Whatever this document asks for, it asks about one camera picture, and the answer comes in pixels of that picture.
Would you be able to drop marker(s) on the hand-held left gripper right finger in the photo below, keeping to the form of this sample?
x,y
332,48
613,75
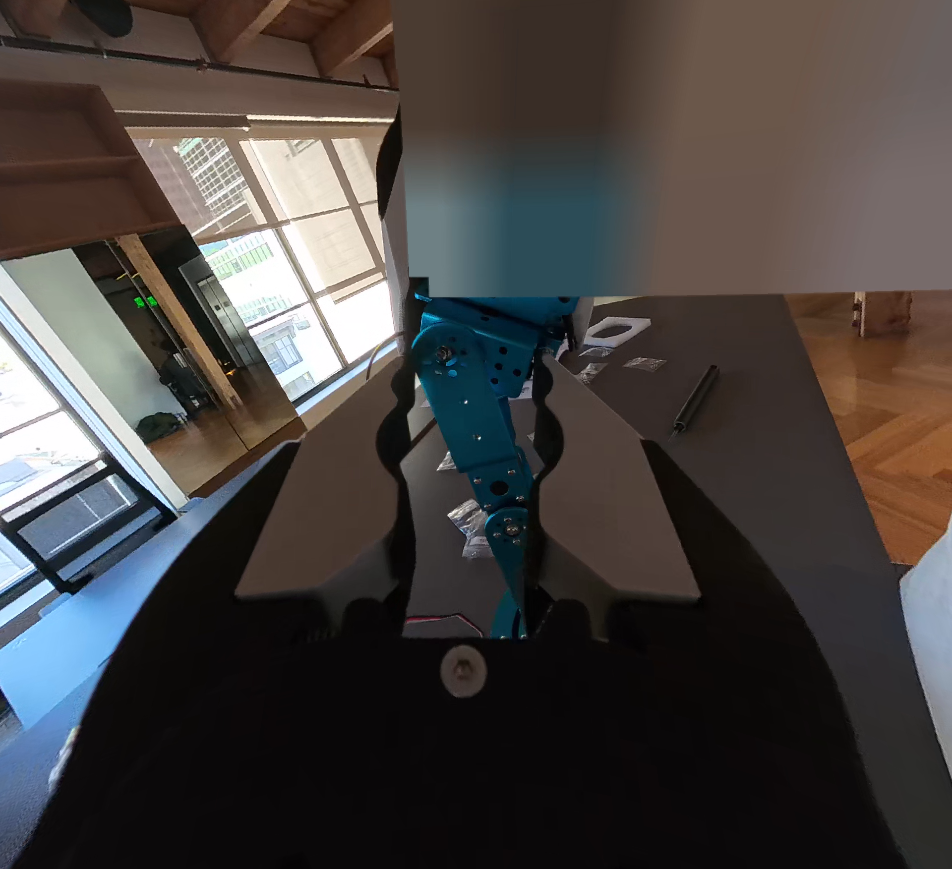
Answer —
x,y
617,512

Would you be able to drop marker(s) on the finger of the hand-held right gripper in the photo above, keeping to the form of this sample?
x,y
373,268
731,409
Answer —
x,y
581,322
398,267

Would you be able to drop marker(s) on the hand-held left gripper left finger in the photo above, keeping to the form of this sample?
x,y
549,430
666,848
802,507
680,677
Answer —
x,y
327,512

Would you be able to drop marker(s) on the blue toy robot arm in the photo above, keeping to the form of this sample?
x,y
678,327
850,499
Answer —
x,y
476,430

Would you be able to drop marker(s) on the dark grey desk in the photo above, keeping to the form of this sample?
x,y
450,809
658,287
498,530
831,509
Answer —
x,y
744,497

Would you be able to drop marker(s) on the grey desk with slot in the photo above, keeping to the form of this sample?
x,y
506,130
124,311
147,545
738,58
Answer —
x,y
59,646

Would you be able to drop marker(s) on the small clear parts bag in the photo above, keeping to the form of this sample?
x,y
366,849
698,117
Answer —
x,y
465,516
644,363
476,548
448,462
593,373
595,352

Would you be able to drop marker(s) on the black screwdriver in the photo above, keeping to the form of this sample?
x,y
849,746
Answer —
x,y
699,397

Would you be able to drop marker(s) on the large grid window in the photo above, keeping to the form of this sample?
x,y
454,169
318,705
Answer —
x,y
245,274

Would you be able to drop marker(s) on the dark elevator door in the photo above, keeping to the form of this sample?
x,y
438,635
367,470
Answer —
x,y
223,311

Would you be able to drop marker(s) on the dark green bag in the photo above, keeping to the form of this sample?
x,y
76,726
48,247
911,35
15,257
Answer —
x,y
160,429

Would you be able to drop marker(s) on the rough wooden column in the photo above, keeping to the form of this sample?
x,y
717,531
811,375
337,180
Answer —
x,y
178,319

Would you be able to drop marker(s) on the green exit sign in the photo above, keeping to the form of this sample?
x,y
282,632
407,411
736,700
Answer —
x,y
141,302

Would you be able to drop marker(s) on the wooden board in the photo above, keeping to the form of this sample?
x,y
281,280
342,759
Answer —
x,y
889,311

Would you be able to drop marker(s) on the black ceiling speaker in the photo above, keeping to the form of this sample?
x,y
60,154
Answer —
x,y
104,6

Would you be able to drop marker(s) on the person's white shirt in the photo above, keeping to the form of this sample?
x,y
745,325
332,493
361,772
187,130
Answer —
x,y
930,623

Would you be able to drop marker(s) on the white foam frame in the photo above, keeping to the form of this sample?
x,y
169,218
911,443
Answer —
x,y
591,341

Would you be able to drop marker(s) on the large window with white frame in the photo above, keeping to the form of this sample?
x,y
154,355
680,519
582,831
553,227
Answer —
x,y
30,423

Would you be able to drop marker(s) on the wooden wall shelf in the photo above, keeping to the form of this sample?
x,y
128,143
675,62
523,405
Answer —
x,y
74,200

